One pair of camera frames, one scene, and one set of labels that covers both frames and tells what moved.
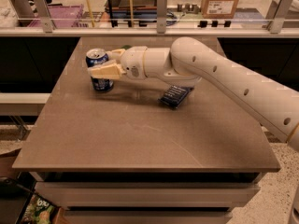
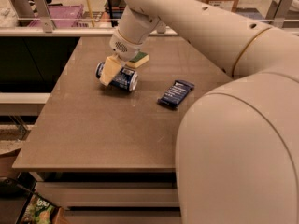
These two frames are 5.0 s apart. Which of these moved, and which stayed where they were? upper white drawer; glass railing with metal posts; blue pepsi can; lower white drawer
Moved: blue pepsi can
Stayed: upper white drawer; lower white drawer; glass railing with metal posts
